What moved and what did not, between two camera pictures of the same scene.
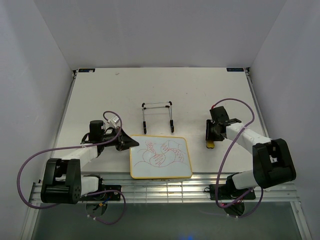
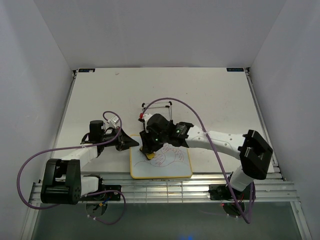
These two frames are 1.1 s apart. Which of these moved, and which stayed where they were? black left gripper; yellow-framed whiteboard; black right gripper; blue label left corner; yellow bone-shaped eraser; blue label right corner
Moved: yellow bone-shaped eraser; black right gripper
Stayed: black left gripper; blue label right corner; blue label left corner; yellow-framed whiteboard
